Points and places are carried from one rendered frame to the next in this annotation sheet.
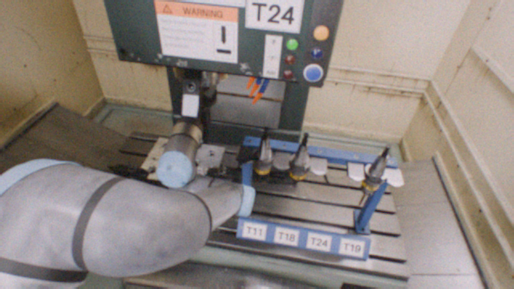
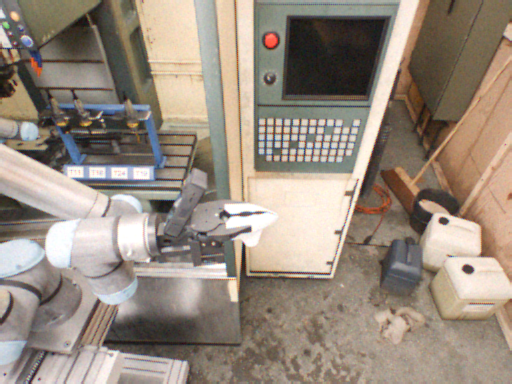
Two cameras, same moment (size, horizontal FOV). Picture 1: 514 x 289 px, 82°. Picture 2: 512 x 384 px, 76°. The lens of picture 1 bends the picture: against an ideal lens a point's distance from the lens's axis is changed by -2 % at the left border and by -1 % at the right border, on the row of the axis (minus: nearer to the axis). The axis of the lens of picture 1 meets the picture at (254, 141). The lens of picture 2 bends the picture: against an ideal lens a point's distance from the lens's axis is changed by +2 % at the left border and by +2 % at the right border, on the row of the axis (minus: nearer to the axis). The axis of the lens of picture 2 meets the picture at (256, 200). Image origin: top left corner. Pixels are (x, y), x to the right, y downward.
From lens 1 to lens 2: 112 cm
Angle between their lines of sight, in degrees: 5
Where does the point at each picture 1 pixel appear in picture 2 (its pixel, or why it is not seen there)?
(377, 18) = (183, 16)
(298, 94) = (125, 82)
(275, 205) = (101, 159)
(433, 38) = not seen: hidden behind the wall
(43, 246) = not seen: outside the picture
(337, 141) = (196, 127)
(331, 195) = (145, 150)
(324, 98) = (173, 90)
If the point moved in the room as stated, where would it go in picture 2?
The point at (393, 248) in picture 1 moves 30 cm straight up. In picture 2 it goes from (176, 173) to (164, 122)
